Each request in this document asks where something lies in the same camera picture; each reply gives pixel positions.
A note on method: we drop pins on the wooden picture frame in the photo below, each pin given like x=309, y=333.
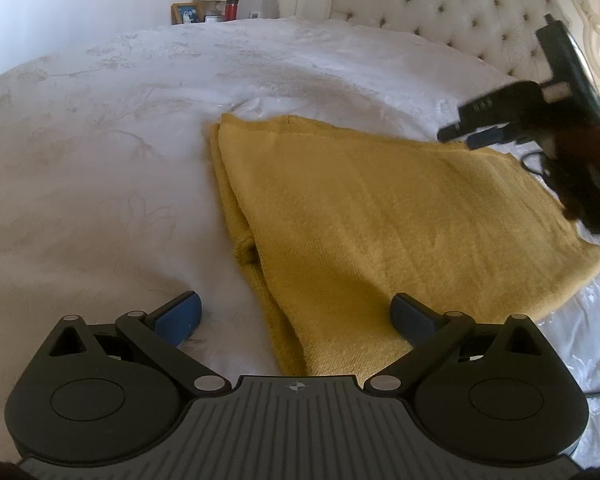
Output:
x=186, y=13

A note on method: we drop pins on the person's right hand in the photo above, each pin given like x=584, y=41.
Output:
x=587, y=160

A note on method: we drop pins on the small white box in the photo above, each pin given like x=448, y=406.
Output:
x=213, y=18

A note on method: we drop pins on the yellow towel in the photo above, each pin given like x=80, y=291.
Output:
x=380, y=240

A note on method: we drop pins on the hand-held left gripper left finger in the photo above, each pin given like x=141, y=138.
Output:
x=181, y=317

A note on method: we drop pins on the red bottle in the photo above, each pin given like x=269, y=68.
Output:
x=231, y=10

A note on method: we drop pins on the white embroidered bedspread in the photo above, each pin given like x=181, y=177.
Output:
x=105, y=160

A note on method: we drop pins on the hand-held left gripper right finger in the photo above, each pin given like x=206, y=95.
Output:
x=409, y=316

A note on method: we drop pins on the cream tufted headboard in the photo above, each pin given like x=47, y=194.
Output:
x=445, y=5

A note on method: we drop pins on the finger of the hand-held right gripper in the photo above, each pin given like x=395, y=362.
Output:
x=490, y=105
x=490, y=138

